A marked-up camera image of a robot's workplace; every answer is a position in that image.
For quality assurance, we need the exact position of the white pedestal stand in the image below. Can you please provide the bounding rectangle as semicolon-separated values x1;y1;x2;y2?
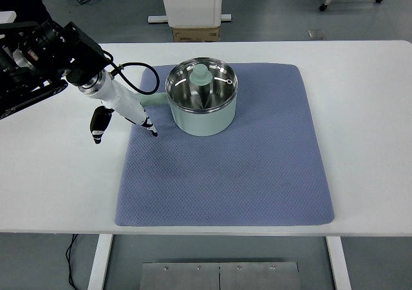
147;0;232;28

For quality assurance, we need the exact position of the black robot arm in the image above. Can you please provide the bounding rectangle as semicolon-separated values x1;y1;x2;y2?
1;19;110;119

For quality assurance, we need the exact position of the person in dark clothes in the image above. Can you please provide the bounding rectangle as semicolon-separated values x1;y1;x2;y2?
1;0;52;24

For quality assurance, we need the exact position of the blue textured mat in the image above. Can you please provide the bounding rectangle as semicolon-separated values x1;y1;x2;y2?
115;63;334;226

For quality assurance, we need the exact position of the left white table leg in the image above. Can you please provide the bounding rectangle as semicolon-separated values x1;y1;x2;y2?
87;234;114;290

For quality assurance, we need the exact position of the small metal floor plate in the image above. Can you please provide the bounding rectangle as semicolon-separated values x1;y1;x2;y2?
307;29;326;40

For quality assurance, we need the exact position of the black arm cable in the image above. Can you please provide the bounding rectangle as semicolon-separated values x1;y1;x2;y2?
102;52;160;95

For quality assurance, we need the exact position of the white side table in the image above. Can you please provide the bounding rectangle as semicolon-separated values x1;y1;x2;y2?
0;11;17;24

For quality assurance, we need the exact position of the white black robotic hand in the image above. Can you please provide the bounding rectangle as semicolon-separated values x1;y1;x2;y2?
79;70;158;144

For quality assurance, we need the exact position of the mint green pot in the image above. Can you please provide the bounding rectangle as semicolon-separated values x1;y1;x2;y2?
139;77;237;136

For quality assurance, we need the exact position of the cardboard box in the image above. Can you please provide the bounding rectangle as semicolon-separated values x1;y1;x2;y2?
173;27;220;43

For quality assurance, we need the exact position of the black floor cable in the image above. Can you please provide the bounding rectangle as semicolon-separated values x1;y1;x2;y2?
66;234;79;290

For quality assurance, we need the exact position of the right white table leg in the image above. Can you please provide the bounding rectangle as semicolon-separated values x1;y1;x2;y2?
326;236;351;290

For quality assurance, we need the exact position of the white table leg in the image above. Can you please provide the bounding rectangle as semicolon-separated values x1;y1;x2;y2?
87;234;114;290
326;236;351;290

